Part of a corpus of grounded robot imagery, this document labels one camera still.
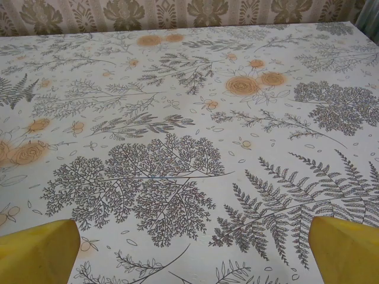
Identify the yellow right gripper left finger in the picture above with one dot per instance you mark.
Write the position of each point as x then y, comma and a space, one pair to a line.
35, 254

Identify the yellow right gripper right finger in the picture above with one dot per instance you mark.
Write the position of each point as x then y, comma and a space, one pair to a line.
346, 254

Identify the floral tablecloth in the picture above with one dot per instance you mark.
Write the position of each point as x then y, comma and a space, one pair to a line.
189, 118

